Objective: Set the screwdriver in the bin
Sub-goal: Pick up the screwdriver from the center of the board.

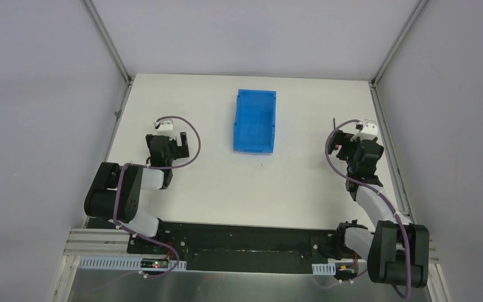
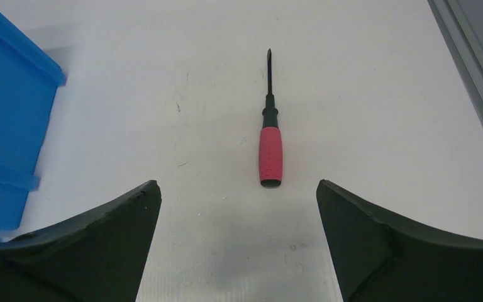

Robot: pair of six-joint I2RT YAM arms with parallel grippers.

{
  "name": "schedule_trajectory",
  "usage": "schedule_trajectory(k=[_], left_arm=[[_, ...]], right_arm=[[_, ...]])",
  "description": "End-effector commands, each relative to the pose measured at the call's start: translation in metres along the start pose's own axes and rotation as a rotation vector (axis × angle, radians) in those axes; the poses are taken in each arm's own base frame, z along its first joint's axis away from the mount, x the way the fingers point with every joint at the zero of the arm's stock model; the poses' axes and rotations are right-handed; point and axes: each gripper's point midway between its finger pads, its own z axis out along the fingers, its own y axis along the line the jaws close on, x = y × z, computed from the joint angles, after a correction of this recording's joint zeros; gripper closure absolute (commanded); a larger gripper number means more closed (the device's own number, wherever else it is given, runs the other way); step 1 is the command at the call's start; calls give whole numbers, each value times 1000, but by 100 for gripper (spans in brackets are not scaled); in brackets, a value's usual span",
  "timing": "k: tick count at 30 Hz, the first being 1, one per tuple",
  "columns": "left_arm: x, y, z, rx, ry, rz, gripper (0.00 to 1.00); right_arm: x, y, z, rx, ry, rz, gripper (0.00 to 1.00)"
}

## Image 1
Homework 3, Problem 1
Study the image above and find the red handled screwdriver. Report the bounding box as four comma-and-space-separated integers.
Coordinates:
329, 118, 340, 153

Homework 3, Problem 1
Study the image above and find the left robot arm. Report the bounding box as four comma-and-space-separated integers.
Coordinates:
84, 132, 189, 238

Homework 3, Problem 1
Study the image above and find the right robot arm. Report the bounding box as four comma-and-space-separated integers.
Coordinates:
327, 130, 430, 288

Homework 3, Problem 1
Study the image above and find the blue plastic bin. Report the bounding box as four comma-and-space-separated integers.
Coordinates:
233, 89, 277, 154

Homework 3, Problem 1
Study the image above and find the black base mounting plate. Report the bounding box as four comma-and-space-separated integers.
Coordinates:
126, 221, 351, 275

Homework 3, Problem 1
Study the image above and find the left controller board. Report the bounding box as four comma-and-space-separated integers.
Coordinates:
140, 258, 170, 270

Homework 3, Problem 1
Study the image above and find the controller board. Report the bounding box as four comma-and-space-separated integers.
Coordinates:
140, 258, 170, 270
335, 264, 358, 280

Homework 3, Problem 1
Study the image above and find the right controller board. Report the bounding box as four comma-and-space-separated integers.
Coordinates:
335, 264, 358, 280

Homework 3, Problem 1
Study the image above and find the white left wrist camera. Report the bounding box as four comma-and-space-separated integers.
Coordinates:
154, 119, 174, 136

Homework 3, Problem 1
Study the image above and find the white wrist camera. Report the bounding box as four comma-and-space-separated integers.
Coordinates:
154, 119, 174, 136
350, 120, 379, 142

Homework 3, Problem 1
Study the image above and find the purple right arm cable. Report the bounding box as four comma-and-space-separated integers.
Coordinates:
325, 119, 413, 299

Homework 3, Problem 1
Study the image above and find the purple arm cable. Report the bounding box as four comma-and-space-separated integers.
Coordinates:
325, 119, 413, 299
112, 116, 202, 280

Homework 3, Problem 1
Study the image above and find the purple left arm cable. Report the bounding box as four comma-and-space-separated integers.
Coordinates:
112, 116, 202, 280

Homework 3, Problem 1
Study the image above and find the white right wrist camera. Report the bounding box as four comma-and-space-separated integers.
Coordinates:
350, 120, 379, 142

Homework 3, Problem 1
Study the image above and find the white slotted cable duct right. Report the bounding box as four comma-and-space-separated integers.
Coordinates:
311, 262, 336, 276

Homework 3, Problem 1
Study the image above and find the white slotted cable duct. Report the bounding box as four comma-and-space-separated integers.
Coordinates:
311, 262, 336, 276
78, 256, 187, 272

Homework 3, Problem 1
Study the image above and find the aluminium frame rail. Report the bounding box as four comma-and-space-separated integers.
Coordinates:
64, 228, 130, 256

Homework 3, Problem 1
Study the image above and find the white slotted cable duct left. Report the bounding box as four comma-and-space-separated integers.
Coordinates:
78, 256, 187, 272

